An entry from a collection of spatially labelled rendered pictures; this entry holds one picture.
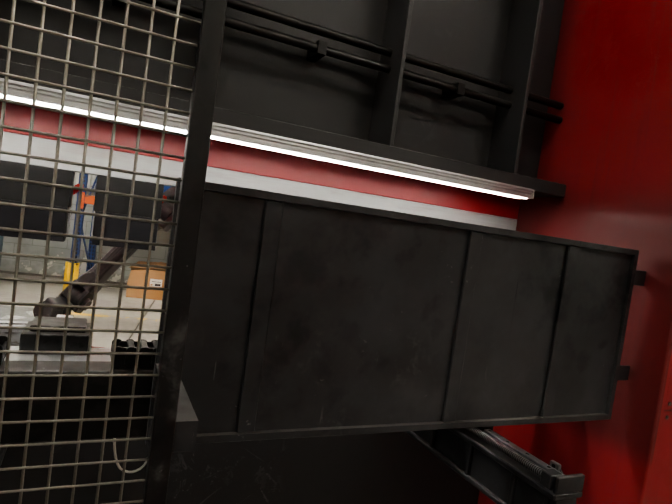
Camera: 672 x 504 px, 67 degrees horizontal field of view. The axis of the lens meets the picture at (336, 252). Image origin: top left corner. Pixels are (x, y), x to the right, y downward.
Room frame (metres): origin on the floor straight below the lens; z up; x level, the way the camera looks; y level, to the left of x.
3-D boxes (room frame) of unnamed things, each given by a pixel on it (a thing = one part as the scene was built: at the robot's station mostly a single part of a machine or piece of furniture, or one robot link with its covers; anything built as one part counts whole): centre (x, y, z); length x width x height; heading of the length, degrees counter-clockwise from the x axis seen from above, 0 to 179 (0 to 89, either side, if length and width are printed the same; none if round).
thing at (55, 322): (1.06, 0.55, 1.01); 0.26 x 0.12 x 0.05; 25
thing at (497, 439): (1.26, -0.38, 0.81); 0.64 x 0.08 x 0.14; 25
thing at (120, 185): (1.26, 0.53, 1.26); 0.15 x 0.09 x 0.17; 115
